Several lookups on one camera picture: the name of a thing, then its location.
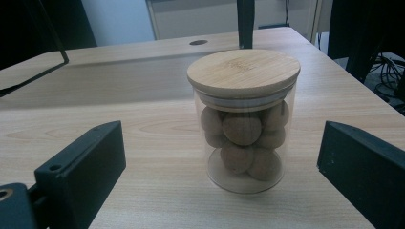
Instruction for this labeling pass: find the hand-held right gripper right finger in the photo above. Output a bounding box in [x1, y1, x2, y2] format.
[316, 120, 405, 229]

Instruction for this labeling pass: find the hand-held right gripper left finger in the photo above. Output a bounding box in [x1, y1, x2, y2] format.
[33, 120, 127, 229]

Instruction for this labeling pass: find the clear glass jar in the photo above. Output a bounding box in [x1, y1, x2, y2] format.
[192, 81, 298, 196]

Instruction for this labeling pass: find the round wooden jar lid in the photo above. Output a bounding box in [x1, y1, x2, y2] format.
[186, 48, 302, 114]

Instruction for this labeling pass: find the pile of brown walnuts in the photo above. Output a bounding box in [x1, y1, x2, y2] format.
[200, 100, 290, 182]

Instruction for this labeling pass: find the bundle of black cables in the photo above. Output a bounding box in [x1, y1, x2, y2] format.
[366, 52, 405, 116]

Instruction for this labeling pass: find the black metal frame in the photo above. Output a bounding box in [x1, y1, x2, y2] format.
[0, 0, 71, 98]

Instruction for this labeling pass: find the black metal post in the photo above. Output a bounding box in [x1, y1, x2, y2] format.
[236, 0, 256, 50]

